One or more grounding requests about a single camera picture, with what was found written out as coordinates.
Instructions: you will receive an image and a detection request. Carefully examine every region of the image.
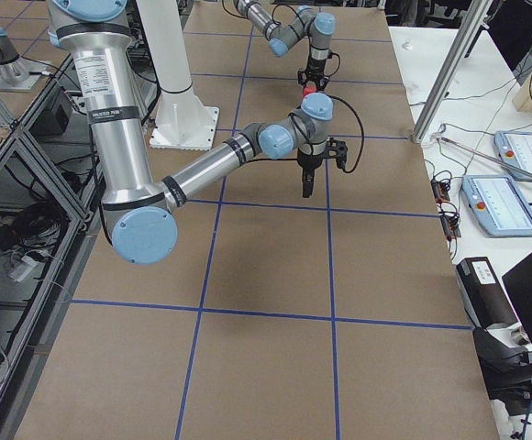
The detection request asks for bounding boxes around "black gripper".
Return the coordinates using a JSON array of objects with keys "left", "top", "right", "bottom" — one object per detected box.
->
[
  {"left": 297, "top": 140, "right": 327, "bottom": 198},
  {"left": 297, "top": 57, "right": 329, "bottom": 88}
]

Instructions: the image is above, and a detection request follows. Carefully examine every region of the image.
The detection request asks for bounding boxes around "red block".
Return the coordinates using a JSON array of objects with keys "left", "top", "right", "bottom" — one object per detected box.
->
[{"left": 303, "top": 83, "right": 317, "bottom": 97}]

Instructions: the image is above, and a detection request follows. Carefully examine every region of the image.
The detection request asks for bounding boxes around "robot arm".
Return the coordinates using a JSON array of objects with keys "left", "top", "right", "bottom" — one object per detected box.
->
[
  {"left": 233, "top": 1, "right": 336, "bottom": 92},
  {"left": 48, "top": 1, "right": 333, "bottom": 265}
]

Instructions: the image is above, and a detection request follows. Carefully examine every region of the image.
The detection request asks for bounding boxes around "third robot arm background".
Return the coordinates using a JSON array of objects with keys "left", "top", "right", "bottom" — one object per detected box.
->
[{"left": 0, "top": 27, "right": 41, "bottom": 93}]

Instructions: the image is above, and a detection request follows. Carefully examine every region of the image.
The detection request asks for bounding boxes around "blue teach pendant near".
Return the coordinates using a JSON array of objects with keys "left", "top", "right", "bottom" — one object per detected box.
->
[{"left": 461, "top": 174, "right": 532, "bottom": 237}]

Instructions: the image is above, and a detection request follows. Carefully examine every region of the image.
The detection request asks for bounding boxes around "blue teach pendant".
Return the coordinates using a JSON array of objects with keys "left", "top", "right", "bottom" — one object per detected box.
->
[
  {"left": 494, "top": 131, "right": 532, "bottom": 182},
  {"left": 461, "top": 174, "right": 532, "bottom": 237}
]

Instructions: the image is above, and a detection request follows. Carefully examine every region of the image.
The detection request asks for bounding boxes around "black box with label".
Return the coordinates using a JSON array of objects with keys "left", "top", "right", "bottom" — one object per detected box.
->
[{"left": 456, "top": 257, "right": 518, "bottom": 329}]

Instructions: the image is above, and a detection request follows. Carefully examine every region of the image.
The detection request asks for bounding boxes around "blue teach pendant far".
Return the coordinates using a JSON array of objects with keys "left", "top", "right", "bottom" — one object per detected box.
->
[{"left": 494, "top": 131, "right": 532, "bottom": 182}]

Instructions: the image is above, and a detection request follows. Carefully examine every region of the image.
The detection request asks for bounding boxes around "black monitor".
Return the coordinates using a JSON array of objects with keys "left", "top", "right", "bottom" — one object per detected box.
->
[{"left": 472, "top": 252, "right": 532, "bottom": 400}]

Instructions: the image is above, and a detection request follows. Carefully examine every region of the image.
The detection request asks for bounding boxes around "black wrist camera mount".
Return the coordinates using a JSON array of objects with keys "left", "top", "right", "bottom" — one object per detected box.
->
[{"left": 327, "top": 137, "right": 349, "bottom": 171}]

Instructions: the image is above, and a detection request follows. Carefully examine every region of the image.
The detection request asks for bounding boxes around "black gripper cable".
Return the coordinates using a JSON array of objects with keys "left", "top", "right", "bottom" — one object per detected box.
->
[{"left": 323, "top": 94, "right": 366, "bottom": 174}]

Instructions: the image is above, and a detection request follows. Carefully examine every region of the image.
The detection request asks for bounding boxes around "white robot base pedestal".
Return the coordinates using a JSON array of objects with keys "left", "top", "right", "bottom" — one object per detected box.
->
[{"left": 137, "top": 0, "right": 219, "bottom": 150}]

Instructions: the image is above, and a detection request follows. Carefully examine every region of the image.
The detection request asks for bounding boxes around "aluminium frame post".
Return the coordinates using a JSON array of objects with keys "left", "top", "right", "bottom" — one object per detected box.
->
[{"left": 411, "top": 0, "right": 503, "bottom": 144}]

